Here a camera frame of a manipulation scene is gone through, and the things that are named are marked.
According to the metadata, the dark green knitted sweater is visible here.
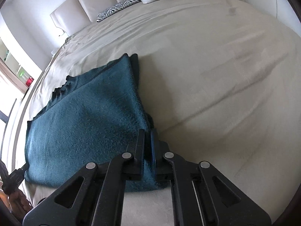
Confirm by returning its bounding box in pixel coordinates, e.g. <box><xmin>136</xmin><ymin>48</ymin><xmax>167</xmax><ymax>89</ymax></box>
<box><xmin>24</xmin><ymin>54</ymin><xmax>154</xmax><ymax>188</ymax></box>

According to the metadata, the left hand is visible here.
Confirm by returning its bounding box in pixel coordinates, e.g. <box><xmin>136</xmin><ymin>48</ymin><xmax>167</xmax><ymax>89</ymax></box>
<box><xmin>9</xmin><ymin>189</ymin><xmax>33</xmax><ymax>219</ymax></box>

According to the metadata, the red box on shelf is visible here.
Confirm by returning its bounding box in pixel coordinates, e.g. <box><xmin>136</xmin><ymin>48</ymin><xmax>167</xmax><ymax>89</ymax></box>
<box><xmin>26</xmin><ymin>76</ymin><xmax>34</xmax><ymax>87</ymax></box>

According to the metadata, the beige bed cover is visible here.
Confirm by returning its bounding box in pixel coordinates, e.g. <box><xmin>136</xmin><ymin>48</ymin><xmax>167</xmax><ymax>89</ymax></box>
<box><xmin>14</xmin><ymin>0</ymin><xmax>301</xmax><ymax>226</ymax></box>

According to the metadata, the green item on shelf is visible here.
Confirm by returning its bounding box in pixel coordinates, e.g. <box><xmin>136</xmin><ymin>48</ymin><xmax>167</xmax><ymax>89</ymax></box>
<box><xmin>17</xmin><ymin>67</ymin><xmax>28</xmax><ymax>80</ymax></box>

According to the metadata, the zebra print pillow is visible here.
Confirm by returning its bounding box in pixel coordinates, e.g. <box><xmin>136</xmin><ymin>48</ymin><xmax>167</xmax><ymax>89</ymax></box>
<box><xmin>97</xmin><ymin>0</ymin><xmax>141</xmax><ymax>22</ymax></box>

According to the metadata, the cream padded headboard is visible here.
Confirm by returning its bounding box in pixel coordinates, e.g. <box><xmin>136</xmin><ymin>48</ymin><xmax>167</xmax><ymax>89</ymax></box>
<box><xmin>49</xmin><ymin>0</ymin><xmax>142</xmax><ymax>36</ymax></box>

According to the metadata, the white wall shelf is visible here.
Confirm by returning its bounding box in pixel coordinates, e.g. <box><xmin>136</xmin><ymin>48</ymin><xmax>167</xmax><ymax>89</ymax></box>
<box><xmin>1</xmin><ymin>40</ymin><xmax>30</xmax><ymax>94</ymax></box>

